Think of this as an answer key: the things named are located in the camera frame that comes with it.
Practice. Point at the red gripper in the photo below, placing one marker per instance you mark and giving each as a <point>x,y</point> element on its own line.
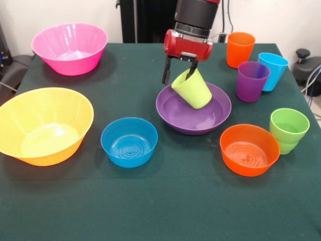
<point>188,47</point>

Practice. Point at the lime yellow cup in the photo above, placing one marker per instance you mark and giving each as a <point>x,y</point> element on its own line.
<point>194,90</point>

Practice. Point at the purple bowl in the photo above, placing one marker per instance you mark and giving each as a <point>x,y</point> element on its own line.
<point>190,123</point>

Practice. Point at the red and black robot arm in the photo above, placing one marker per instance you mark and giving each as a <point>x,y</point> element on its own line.
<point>195,13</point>

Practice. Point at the black computer tower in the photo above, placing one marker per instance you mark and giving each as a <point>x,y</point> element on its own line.
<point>3,50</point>

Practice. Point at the black power adapter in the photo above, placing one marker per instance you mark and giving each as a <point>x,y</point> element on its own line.
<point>222,37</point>

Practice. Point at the orange cup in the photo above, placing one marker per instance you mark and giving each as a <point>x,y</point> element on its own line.
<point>238,54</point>

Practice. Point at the purple cup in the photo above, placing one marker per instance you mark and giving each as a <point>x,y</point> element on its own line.
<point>250,90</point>

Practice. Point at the blue cup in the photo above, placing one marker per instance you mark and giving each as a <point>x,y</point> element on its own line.
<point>274,72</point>

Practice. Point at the small blue bowl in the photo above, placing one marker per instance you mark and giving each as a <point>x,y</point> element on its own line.
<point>129,160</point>

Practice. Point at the small orange bowl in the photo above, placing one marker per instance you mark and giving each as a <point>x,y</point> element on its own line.
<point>248,169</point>

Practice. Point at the green cup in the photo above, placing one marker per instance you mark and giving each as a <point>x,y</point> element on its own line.
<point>288,148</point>
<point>289,120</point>

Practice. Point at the black equipment with knob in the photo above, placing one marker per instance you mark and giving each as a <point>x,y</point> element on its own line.
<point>307,67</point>

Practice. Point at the dark green tablecloth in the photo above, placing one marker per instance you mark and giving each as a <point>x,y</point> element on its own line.
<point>175,200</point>

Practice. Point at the large pink bowl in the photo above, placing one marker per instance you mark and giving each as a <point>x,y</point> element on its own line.
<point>50,42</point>

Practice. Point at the large orange yellow bowl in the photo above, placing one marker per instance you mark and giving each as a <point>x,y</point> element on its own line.
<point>37,108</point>

